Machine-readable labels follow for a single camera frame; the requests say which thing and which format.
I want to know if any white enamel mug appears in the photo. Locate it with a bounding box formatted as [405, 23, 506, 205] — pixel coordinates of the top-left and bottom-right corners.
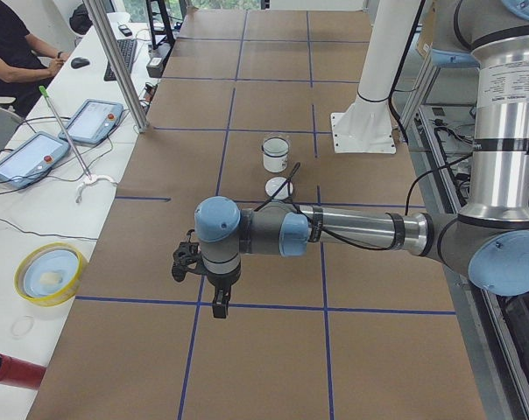
[263, 153, 288, 173]

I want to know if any white long desk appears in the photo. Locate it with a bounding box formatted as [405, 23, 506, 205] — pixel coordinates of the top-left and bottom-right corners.
[0, 10, 191, 382]

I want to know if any person in black shirt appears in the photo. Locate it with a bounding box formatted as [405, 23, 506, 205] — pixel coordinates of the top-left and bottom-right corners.
[0, 1, 69, 117]

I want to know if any yellow rimmed bowl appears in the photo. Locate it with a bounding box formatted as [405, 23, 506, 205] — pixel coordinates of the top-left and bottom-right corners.
[14, 242, 88, 307]

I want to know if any aluminium frame rail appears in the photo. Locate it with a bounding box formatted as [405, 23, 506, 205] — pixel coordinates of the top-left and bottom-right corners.
[402, 59, 529, 419]

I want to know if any clear plastic funnel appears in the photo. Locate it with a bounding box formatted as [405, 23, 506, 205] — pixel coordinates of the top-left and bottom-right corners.
[261, 134, 290, 158]

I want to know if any black computer mouse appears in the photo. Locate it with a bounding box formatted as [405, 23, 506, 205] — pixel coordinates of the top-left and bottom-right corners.
[70, 57, 90, 69]

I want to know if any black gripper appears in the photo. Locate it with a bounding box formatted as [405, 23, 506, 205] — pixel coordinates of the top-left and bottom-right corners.
[207, 269, 241, 319]

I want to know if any metal reacher grabber stick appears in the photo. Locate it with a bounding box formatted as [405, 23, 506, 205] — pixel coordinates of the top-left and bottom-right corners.
[39, 85, 117, 204]

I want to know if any clear plastic ring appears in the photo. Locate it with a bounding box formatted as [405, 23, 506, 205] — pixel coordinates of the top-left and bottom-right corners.
[11, 315, 36, 339]

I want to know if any upper teach pendant tablet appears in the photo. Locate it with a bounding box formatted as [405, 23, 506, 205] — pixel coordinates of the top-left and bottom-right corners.
[65, 99, 123, 146]

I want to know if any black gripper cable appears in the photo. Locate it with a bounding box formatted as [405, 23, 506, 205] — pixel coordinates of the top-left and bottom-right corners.
[253, 150, 476, 251]

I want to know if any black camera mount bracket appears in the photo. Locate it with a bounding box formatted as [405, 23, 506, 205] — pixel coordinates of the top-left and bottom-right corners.
[171, 229, 206, 283]

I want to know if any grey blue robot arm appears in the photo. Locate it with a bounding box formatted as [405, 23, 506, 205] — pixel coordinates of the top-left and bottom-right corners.
[193, 1, 529, 319]

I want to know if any aluminium frame post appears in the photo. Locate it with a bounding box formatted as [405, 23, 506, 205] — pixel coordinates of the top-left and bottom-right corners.
[83, 0, 149, 133]

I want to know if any lower teach pendant tablet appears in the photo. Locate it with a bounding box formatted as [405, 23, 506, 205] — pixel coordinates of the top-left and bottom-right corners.
[0, 131, 70, 189]

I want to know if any white enamel mug lid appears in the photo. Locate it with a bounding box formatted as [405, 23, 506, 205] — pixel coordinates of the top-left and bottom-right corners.
[264, 177, 294, 200]

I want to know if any red cylinder tube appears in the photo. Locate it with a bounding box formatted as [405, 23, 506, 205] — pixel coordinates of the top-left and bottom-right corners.
[0, 353, 46, 390]

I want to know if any teach pendant tablet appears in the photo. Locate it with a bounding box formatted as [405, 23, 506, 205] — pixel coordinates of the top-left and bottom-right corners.
[0, 131, 70, 189]
[65, 99, 123, 146]

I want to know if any black keyboard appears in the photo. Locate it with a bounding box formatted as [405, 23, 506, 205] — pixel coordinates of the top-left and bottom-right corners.
[103, 38, 139, 82]

